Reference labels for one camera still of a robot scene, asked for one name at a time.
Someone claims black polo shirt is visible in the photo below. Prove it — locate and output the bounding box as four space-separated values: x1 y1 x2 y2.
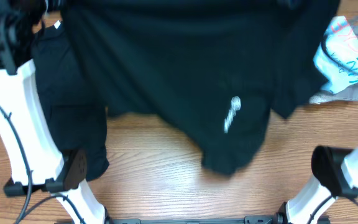
61 0 339 175

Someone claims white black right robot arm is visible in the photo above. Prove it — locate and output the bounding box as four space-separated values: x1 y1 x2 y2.
272 146 358 224

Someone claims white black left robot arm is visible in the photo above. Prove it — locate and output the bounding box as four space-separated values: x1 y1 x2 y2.
0 0 111 223

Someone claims black t-shirt with label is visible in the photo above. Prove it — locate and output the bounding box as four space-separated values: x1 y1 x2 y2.
32 22 109 181

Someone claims patterned grey folded garment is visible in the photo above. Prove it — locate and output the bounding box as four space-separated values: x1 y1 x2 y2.
309 91 352 105

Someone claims light blue printed t-shirt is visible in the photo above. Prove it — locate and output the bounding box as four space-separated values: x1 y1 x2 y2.
313 16 358 94

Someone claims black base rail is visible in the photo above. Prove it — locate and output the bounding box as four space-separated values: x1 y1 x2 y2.
106 215 285 224

